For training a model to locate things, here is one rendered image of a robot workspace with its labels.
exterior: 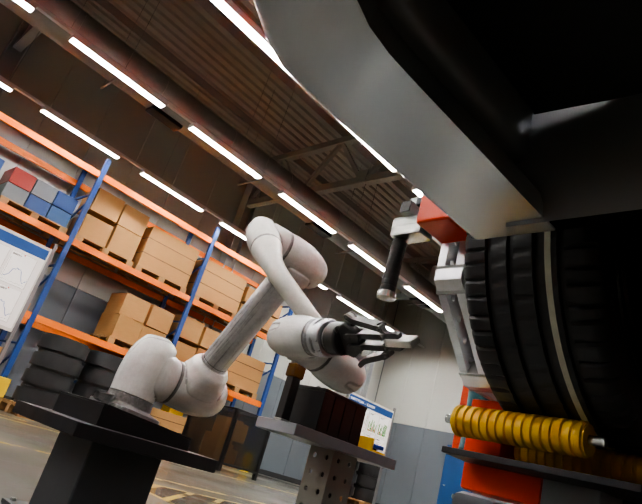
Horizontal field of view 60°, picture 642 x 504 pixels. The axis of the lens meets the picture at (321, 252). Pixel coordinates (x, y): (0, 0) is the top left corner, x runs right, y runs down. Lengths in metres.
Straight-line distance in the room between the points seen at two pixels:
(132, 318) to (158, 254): 1.37
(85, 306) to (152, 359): 10.40
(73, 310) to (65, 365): 4.12
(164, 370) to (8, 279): 5.24
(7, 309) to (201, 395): 5.24
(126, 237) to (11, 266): 4.64
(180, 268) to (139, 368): 10.04
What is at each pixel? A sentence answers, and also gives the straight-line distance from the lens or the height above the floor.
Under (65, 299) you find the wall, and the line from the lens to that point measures 12.21.
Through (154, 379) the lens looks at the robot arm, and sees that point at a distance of 1.99.
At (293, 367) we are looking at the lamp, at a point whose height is 0.59.
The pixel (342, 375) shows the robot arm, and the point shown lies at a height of 0.58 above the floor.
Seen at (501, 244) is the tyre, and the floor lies 0.77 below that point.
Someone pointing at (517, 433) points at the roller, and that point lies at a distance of 1.05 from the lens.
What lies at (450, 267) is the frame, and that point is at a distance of 1.08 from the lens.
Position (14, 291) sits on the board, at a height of 1.27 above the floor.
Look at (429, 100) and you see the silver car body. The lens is 0.64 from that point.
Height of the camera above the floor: 0.34
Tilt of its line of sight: 21 degrees up
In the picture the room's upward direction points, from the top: 17 degrees clockwise
